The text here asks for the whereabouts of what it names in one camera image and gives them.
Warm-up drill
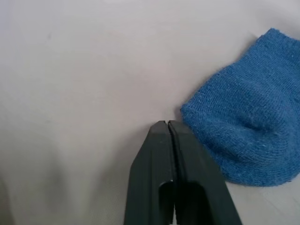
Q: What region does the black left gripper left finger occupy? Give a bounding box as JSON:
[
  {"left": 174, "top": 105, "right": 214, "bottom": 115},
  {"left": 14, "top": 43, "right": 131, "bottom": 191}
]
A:
[{"left": 123, "top": 120, "right": 176, "bottom": 225}]

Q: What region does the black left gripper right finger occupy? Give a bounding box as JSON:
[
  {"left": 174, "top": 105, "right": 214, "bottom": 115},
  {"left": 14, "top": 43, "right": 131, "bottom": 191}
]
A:
[{"left": 168, "top": 120, "right": 242, "bottom": 225}]

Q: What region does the blue knitted sock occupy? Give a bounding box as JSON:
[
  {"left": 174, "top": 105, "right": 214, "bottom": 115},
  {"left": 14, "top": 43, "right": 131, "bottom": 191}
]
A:
[{"left": 180, "top": 28, "right": 300, "bottom": 188}]

